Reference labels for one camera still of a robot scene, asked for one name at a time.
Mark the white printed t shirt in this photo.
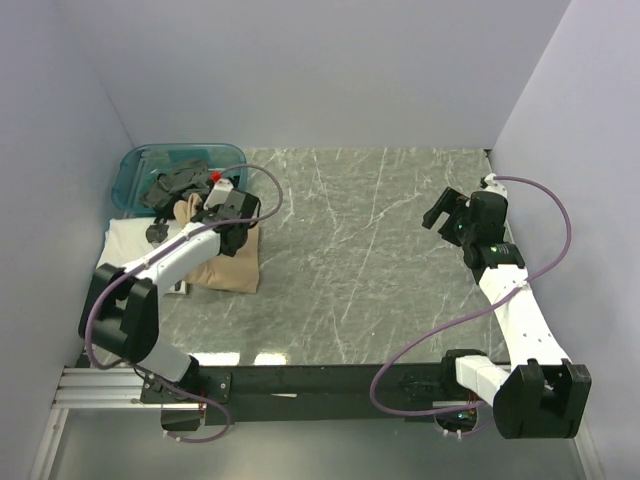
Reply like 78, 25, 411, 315
97, 217, 181, 267

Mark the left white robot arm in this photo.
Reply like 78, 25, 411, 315
78, 188, 261, 402

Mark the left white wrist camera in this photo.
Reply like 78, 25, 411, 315
203, 171, 234, 210

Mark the tan t shirt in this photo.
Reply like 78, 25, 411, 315
184, 226, 260, 294

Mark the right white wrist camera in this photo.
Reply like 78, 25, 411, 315
480, 173, 508, 199

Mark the aluminium rail frame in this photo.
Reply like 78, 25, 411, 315
27, 294, 601, 480

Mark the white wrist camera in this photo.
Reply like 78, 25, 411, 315
480, 173, 508, 199
203, 171, 234, 210

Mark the teal plastic bin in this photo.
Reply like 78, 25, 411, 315
111, 143, 247, 217

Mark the black base beam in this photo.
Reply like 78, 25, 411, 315
139, 363, 476, 431

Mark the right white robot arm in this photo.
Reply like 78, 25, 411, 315
422, 186, 592, 439

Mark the dark grey t shirt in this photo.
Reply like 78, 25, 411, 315
139, 158, 211, 220

